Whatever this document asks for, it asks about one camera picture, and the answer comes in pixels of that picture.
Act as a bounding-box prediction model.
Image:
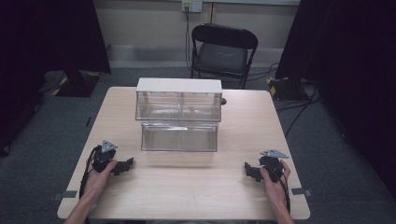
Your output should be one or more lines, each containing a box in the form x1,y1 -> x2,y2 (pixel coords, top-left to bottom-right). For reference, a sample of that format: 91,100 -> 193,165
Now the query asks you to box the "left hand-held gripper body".
92,139 -> 119,174

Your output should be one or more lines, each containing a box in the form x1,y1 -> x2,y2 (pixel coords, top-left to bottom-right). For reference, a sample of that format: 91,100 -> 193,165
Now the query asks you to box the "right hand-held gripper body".
258,148 -> 290,184

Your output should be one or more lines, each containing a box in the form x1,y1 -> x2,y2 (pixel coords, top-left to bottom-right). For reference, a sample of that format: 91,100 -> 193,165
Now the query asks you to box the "clear plastic drawer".
140,120 -> 219,153

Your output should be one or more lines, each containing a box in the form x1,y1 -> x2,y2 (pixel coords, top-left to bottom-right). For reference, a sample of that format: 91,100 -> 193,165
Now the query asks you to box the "person's right hand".
260,159 -> 291,203

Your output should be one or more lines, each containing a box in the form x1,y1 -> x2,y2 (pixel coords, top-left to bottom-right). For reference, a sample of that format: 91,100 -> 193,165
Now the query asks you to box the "person's left hand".
81,158 -> 119,201

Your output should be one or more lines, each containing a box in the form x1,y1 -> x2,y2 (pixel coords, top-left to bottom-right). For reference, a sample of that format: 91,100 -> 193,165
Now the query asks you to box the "grey tape strip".
51,189 -> 78,201
290,188 -> 314,198

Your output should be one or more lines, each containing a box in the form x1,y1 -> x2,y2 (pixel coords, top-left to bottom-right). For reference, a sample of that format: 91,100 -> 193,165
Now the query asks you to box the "black stand base yellow tape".
265,76 -> 310,103
54,69 -> 103,98

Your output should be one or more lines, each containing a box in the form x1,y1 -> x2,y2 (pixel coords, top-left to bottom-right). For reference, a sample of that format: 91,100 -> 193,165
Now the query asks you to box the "clear cabinet with white top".
134,77 -> 224,123

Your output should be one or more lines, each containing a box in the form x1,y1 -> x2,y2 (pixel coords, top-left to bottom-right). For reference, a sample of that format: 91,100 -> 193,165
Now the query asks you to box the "black folding chair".
190,22 -> 260,91

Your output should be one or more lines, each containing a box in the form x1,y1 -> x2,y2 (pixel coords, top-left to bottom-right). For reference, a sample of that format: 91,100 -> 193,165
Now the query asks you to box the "dark curtain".
275,0 -> 396,202
0,0 -> 112,158

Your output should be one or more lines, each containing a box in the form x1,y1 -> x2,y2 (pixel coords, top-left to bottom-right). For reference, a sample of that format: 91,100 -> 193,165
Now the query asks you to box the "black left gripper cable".
78,147 -> 101,200

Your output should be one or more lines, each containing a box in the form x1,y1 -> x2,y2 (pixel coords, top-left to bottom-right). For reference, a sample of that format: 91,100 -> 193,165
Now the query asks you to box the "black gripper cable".
78,147 -> 101,200
271,166 -> 292,214

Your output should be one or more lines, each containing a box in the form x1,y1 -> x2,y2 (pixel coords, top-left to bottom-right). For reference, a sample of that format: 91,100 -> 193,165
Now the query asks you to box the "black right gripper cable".
271,166 -> 292,214

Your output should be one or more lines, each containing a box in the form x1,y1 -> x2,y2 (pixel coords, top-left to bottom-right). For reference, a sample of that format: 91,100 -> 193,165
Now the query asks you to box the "black floor cable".
276,85 -> 321,138

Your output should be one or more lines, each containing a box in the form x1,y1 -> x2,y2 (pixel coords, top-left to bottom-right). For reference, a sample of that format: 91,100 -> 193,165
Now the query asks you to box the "black wall socket cable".
184,5 -> 194,74

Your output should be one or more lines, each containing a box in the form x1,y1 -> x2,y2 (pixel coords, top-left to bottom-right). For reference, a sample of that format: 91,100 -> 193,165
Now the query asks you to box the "white wall socket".
181,0 -> 204,14

